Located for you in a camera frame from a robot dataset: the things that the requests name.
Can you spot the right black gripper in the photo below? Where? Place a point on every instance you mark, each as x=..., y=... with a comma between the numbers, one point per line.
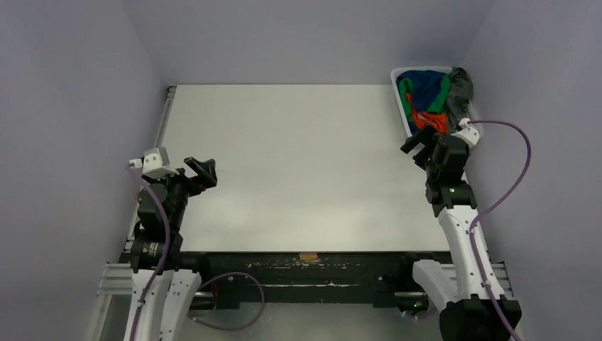
x=428, y=150

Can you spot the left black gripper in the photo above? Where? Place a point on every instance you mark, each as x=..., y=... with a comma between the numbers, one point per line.
x=192, y=177

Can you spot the blue t-shirt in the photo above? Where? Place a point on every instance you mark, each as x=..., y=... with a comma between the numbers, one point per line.
x=423, y=95

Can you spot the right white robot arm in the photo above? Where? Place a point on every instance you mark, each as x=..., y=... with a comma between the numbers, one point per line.
x=473, y=304

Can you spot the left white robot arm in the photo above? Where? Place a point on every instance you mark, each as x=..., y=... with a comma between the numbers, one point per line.
x=164, y=280

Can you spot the orange t-shirt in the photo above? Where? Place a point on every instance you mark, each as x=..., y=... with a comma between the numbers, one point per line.
x=421, y=119

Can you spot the green t-shirt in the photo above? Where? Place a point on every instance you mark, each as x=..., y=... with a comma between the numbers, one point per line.
x=428, y=88

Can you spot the grey t-shirt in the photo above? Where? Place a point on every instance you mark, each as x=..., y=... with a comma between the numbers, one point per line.
x=461, y=91

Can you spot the white plastic laundry basket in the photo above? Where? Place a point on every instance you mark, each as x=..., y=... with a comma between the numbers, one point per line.
x=393, y=77

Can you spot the brown tape piece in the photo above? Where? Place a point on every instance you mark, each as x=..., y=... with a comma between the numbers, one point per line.
x=307, y=257

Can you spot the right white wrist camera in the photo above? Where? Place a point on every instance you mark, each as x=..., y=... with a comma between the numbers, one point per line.
x=467, y=132

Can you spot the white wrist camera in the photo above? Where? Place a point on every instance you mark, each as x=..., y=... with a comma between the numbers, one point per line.
x=154, y=163
x=467, y=132

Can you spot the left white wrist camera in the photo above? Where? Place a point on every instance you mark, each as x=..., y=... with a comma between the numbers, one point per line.
x=154, y=163

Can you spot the aluminium rail frame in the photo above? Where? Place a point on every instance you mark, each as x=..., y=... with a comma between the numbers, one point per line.
x=116, y=278

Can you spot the black base frame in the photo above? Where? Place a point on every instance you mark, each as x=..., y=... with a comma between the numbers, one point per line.
x=382, y=279

